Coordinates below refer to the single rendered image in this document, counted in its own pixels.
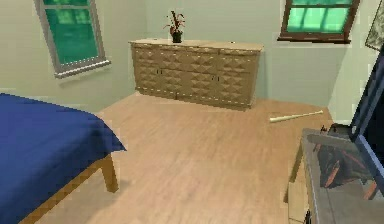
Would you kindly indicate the red potted house plant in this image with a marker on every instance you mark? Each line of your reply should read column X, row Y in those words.
column 176, row 28

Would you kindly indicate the blue covered wooden bed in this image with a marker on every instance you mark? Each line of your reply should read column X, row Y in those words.
column 43, row 146

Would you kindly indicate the grey framed window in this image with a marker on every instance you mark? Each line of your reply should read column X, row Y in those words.
column 71, row 33

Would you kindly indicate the pale wooden baseball bat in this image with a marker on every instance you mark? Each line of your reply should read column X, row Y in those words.
column 295, row 116

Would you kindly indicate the grey glass top table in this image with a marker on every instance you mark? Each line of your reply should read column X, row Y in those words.
column 336, row 186

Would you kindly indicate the black television set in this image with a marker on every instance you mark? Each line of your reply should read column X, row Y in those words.
column 370, row 116

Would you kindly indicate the brown framed window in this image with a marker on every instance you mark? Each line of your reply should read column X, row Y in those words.
column 316, row 20

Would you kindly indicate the light wooden dresser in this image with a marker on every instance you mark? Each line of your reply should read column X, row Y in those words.
column 196, row 75

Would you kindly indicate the framed wall picture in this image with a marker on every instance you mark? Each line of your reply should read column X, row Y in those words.
column 376, row 30

